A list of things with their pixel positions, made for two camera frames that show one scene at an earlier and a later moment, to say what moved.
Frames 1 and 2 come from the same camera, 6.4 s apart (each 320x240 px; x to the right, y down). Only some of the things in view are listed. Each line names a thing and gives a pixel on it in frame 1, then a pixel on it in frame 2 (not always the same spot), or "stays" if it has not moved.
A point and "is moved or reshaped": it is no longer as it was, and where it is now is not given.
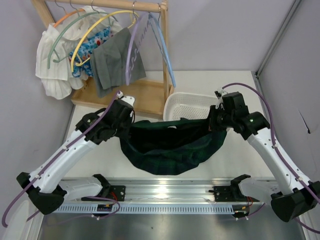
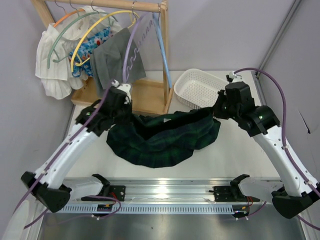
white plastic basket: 178,105 -> 197,88
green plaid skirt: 170,146 is moved or reshaped
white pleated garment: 53,66 stays
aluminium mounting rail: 171,191 stays
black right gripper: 213,121 -> 220,110
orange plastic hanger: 67,15 stays
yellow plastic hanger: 72,56 stays
